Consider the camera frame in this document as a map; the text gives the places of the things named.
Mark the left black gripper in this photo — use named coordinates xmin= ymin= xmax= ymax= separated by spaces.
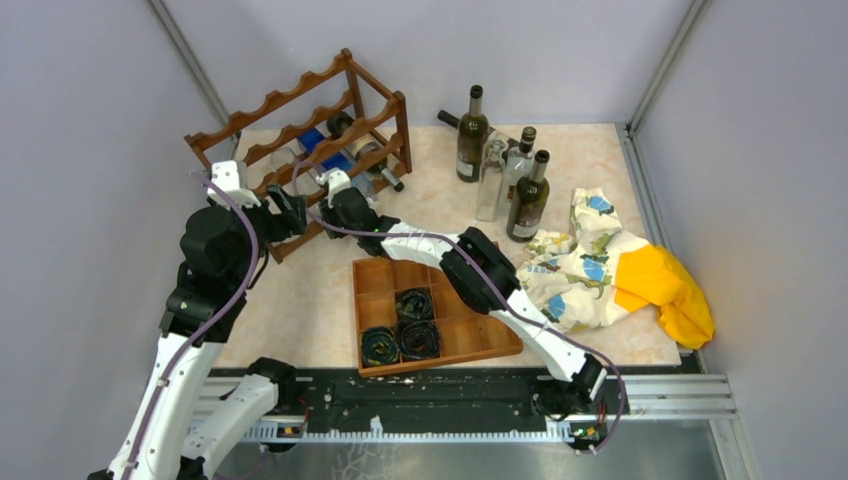
xmin=207 ymin=182 xmax=308 ymax=290

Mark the brown wooden wine rack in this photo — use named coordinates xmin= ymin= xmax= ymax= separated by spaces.
xmin=184 ymin=47 xmax=413 ymax=263

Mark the dark wine bottle beige label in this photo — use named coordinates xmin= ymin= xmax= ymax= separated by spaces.
xmin=325 ymin=111 xmax=405 ymax=192

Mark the blue square glass bottle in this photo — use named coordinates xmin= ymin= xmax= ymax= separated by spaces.
xmin=297 ymin=128 xmax=375 ymax=201

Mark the wooden compartment tray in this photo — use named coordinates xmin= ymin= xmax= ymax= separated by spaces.
xmin=352 ymin=258 xmax=523 ymax=378

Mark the dark wine bottle grey label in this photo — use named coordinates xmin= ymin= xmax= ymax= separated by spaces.
xmin=456 ymin=85 xmax=489 ymax=183

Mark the clear glass bottle back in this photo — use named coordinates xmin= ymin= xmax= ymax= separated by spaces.
xmin=475 ymin=139 xmax=508 ymax=222

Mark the clear glass bottle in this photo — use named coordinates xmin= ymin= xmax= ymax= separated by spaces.
xmin=270 ymin=146 xmax=323 ymax=196
xmin=475 ymin=139 xmax=508 ymax=222

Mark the dark green wine bottle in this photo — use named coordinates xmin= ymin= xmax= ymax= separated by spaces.
xmin=506 ymin=149 xmax=550 ymax=242

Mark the clear glass bottle front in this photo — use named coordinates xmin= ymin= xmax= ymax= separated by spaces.
xmin=270 ymin=146 xmax=323 ymax=196

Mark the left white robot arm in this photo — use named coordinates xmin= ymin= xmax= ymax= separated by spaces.
xmin=90 ymin=185 xmax=306 ymax=479

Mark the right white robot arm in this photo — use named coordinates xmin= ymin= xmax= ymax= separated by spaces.
xmin=319 ymin=187 xmax=606 ymax=412

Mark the lying green wine bottle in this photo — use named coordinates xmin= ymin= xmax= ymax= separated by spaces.
xmin=437 ymin=110 xmax=519 ymax=150

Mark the rolled dark green tie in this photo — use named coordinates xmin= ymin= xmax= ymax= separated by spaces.
xmin=359 ymin=326 xmax=400 ymax=367

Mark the rolled dark blue tie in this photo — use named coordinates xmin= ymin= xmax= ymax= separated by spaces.
xmin=396 ymin=320 xmax=442 ymax=362

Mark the dinosaur print white cloth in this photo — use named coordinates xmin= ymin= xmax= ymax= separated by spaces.
xmin=517 ymin=188 xmax=648 ymax=333

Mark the yellow cloth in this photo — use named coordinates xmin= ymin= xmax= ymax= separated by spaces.
xmin=613 ymin=244 xmax=715 ymax=350

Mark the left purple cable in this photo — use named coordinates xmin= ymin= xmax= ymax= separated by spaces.
xmin=122 ymin=170 xmax=261 ymax=480

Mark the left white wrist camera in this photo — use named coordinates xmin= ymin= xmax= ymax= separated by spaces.
xmin=208 ymin=160 xmax=261 ymax=208

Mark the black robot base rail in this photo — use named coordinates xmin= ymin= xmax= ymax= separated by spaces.
xmin=192 ymin=360 xmax=737 ymax=455

